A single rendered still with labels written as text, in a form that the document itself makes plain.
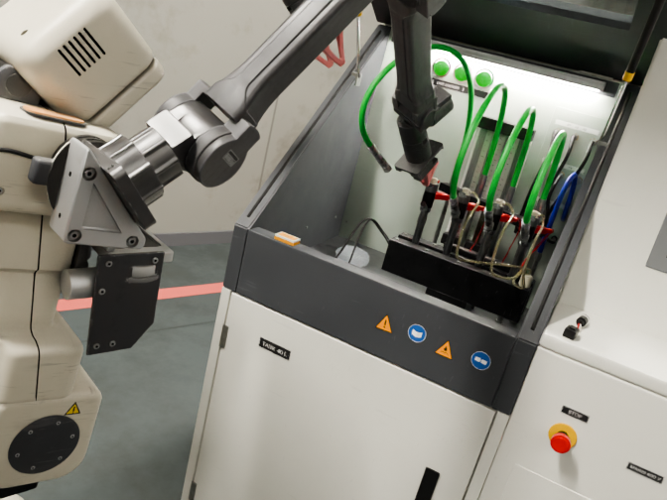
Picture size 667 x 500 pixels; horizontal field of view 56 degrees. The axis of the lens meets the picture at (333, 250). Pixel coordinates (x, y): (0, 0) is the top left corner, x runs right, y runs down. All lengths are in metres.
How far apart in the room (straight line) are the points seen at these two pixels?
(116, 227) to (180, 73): 2.80
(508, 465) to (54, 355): 0.88
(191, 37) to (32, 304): 2.69
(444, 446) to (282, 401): 0.39
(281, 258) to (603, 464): 0.76
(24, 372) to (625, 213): 1.16
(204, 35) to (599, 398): 2.86
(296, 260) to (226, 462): 0.59
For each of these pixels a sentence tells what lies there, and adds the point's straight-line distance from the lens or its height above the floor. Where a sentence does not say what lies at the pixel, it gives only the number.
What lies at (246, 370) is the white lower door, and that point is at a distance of 1.54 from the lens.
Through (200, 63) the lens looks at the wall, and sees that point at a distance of 3.60.
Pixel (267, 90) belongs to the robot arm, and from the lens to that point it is 0.82.
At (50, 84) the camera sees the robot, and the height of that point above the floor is 1.27.
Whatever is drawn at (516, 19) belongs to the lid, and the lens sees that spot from 1.64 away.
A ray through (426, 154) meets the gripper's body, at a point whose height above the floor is 1.21.
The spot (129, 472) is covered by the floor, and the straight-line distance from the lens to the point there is 2.15.
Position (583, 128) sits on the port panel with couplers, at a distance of 1.71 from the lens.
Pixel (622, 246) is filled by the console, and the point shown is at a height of 1.13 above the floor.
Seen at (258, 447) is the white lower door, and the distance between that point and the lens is 1.61.
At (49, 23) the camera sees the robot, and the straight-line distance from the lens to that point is 0.87.
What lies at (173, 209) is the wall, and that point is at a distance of 3.76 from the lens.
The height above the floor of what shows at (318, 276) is 0.91.
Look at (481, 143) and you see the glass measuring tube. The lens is 1.72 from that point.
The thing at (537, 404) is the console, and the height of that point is 0.84.
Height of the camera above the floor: 1.41
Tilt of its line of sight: 19 degrees down
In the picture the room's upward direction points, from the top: 14 degrees clockwise
